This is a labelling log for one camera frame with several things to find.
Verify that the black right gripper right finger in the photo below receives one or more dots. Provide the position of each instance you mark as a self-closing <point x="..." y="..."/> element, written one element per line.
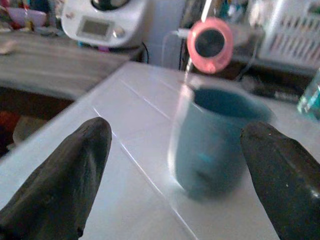
<point x="282" y="180"/>

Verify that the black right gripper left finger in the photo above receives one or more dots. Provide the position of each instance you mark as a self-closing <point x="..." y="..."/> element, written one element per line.
<point x="60" y="180"/>

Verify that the teal blue cup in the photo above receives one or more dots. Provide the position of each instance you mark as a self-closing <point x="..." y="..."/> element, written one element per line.
<point x="212" y="142"/>

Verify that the grey wooden counter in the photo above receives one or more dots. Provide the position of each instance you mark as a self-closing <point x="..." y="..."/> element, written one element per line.
<point x="55" y="65"/>

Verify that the white plastic crate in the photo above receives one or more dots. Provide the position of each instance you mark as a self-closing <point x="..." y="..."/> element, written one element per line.
<point x="290" y="32"/>

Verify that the pink round device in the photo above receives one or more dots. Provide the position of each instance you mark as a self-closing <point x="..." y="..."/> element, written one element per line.
<point x="210" y="44"/>

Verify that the white kitchen machine with display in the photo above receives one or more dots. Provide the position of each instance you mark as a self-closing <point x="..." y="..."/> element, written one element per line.
<point x="103" y="22"/>

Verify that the purple bowl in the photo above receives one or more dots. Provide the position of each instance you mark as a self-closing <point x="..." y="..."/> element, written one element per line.
<point x="25" y="16"/>

